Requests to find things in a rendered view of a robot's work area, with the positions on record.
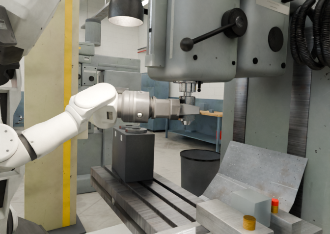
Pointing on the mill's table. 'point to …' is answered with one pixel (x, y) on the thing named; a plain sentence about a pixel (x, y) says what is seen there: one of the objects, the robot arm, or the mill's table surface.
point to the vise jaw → (224, 219)
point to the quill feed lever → (235, 27)
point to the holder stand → (133, 153)
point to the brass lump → (249, 222)
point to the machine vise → (281, 226)
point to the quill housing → (196, 57)
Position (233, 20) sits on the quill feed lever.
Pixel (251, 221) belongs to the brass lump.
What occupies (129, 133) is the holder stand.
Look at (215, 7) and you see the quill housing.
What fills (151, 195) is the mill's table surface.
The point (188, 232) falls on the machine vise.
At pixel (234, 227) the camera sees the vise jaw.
